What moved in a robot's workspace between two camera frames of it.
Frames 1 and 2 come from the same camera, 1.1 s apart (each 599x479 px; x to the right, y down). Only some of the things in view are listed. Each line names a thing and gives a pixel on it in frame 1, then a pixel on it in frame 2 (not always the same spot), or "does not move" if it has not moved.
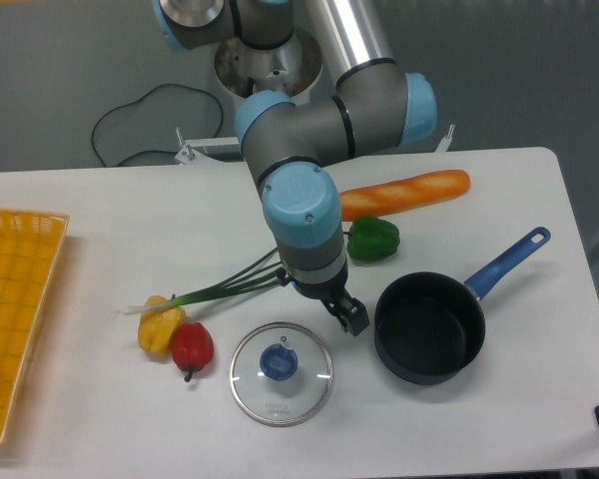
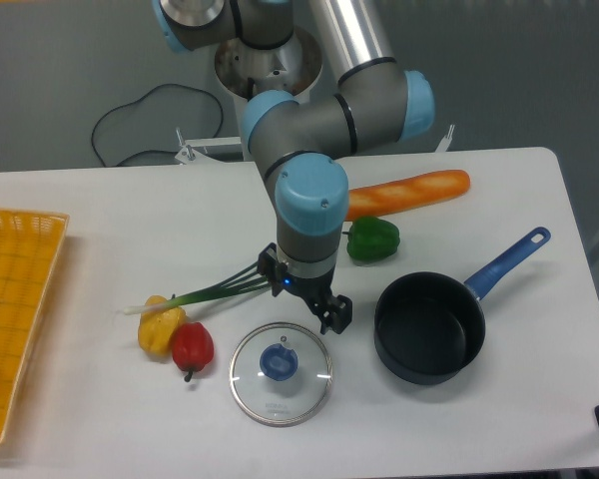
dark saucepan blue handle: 428,327 does not move
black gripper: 351,308 -> 311,290
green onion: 240,282 does not move
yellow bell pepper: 156,329 does not move
